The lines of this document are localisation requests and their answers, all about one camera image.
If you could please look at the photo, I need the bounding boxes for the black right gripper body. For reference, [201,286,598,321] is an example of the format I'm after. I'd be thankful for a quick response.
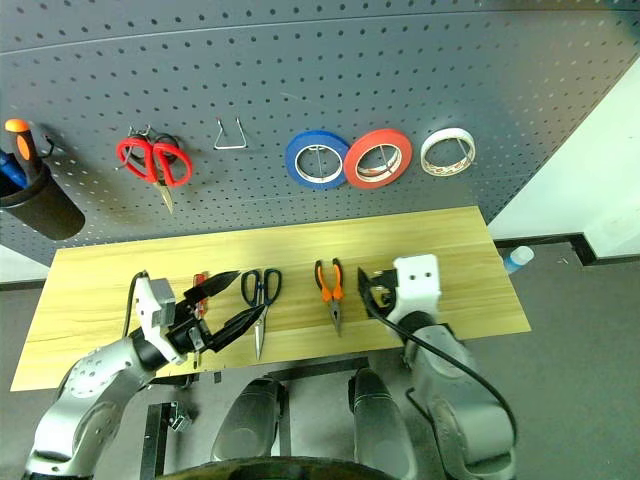
[372,269,401,316]

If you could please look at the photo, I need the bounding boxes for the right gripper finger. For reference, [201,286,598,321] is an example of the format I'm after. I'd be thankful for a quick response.
[356,266,396,289]

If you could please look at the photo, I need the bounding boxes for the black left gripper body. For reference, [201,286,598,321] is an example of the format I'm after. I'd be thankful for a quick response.
[167,299,216,356]

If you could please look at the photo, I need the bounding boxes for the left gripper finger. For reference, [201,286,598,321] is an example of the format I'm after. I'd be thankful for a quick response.
[208,304,266,354]
[183,270,241,304]

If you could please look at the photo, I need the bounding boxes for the red clear handled screwdriver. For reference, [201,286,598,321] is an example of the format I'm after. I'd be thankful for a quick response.
[191,271,212,371]

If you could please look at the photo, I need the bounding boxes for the black handled scissors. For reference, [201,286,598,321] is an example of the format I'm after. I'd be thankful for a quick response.
[240,267,283,361]

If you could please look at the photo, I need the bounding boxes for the orange black pliers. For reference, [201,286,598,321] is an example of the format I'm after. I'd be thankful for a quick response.
[313,257,345,337]

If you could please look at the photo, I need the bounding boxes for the red tape roll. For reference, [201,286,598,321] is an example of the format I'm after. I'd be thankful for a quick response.
[343,128,414,190]

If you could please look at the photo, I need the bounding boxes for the blue tape roll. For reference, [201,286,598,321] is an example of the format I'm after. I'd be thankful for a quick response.
[284,130,351,190]

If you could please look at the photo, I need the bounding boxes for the white tape roll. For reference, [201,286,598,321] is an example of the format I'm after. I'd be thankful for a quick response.
[419,127,476,179]

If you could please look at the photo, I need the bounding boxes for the dark grey pegboard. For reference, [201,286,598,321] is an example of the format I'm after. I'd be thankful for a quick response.
[0,0,640,254]

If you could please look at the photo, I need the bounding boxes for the grey rounded shell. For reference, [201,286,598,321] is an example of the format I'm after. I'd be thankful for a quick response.
[209,377,289,464]
[347,367,419,480]

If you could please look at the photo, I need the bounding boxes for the blue capped plastic bottle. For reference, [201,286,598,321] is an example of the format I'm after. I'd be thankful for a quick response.
[502,245,535,275]

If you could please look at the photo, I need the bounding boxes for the black curved rim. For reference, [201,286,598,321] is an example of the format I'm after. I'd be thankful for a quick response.
[164,454,396,480]

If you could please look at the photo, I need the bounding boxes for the metal scissors hook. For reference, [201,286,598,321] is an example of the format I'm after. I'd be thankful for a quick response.
[127,124,179,151]

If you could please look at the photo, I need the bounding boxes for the black cup holder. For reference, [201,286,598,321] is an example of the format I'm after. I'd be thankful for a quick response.
[0,162,86,241]

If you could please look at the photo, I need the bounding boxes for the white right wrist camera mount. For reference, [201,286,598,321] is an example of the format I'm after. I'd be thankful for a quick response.
[387,253,444,326]

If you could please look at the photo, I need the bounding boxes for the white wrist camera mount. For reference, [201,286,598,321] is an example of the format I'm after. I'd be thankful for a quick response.
[133,276,189,366]
[387,253,444,326]

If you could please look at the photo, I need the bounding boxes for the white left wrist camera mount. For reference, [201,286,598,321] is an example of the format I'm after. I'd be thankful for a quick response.
[133,276,189,366]

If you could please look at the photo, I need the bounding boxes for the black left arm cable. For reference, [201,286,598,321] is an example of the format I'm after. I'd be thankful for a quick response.
[123,272,151,342]

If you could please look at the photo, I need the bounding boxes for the small metal bracket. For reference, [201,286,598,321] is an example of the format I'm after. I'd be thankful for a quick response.
[169,402,194,434]

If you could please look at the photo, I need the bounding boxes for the black metal table frame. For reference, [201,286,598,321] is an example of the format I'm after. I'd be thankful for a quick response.
[139,357,371,480]

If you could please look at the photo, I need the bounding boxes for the red handled scissors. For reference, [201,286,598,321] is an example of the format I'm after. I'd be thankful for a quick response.
[115,135,194,215]

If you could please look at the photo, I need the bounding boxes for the triangular wire hook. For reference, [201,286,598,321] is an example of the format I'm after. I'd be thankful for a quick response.
[213,116,249,151]

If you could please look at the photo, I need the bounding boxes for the orange black handled screwdriver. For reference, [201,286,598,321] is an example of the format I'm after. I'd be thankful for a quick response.
[4,118,44,189]

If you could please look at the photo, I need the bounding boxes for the blue handled screwdriver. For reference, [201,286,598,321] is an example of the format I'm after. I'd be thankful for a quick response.
[0,149,29,190]

